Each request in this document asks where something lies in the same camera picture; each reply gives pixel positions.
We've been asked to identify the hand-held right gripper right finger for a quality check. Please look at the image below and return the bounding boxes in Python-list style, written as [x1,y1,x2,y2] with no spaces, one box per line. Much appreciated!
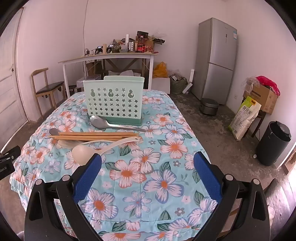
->
[193,151,271,241]

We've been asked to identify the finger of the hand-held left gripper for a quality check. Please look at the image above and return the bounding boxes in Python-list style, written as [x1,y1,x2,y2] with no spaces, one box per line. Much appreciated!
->
[0,146,21,163]

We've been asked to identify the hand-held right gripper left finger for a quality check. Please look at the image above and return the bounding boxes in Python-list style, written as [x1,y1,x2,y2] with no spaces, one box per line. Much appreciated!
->
[24,153,103,241]

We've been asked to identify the white plastic ladle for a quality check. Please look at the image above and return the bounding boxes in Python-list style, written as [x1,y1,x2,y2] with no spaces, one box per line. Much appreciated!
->
[72,137,139,166]

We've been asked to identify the bundle of wooden chopsticks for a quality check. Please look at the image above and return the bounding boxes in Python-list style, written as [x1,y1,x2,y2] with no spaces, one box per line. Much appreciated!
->
[50,132,139,142]

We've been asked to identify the large metal spoon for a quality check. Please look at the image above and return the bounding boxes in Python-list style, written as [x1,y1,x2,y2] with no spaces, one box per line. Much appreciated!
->
[90,115,147,132]

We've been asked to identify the green plastic utensil holder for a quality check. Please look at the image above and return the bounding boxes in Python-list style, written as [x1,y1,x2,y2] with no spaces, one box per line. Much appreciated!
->
[83,76,144,126]

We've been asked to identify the blue floral quilt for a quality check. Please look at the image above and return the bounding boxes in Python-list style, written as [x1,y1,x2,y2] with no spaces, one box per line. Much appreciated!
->
[9,89,219,241]

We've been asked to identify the white wooden door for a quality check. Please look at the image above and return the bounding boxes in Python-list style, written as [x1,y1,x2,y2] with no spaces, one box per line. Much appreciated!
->
[0,7,28,149]

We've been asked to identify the grey rice cooker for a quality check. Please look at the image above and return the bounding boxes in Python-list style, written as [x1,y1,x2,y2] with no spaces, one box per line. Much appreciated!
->
[199,98,220,115]

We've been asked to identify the white and yellow rice bag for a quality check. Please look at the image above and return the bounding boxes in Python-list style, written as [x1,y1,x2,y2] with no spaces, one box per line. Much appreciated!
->
[228,96,262,141]

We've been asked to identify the black trash bin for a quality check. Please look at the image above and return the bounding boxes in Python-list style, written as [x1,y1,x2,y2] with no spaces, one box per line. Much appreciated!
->
[255,120,292,166]

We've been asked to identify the wooden chair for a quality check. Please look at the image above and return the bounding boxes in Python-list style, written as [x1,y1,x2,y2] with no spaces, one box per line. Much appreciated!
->
[31,68,67,117]

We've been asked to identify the dark wooden stool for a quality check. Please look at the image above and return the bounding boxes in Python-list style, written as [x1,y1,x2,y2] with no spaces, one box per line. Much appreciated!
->
[251,109,269,139]

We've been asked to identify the white plastic strip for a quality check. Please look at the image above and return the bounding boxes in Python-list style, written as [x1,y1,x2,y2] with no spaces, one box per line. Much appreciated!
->
[182,69,196,94]

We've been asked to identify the green cloth bag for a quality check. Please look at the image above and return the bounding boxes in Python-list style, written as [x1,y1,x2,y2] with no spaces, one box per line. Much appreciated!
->
[169,75,188,94]

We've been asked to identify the cardboard box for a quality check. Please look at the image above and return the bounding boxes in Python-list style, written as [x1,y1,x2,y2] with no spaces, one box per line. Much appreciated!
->
[243,82,278,114]

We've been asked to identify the grey storage box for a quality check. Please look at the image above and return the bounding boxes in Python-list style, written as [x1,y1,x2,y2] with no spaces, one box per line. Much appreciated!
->
[76,75,102,92]

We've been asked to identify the white box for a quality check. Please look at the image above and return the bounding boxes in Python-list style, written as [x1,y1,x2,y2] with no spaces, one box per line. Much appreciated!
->
[151,77,171,95]

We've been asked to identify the white sacks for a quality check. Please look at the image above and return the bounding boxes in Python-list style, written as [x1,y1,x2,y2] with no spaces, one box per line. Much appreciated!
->
[104,69,142,78]

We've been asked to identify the red plastic bag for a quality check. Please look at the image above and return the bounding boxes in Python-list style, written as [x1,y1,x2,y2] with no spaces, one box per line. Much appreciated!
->
[255,76,280,95]

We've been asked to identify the yellow plastic bag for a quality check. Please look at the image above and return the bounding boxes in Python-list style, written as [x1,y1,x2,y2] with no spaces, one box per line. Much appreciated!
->
[153,62,169,78]

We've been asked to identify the silver fridge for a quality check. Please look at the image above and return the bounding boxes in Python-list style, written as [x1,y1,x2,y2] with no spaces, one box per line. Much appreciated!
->
[191,18,238,105]

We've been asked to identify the white table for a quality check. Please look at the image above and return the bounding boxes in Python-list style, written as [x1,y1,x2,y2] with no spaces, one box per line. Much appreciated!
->
[58,52,157,98]

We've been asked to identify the wall cable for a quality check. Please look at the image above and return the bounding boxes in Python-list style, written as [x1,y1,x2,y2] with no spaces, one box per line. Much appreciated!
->
[82,0,89,56]

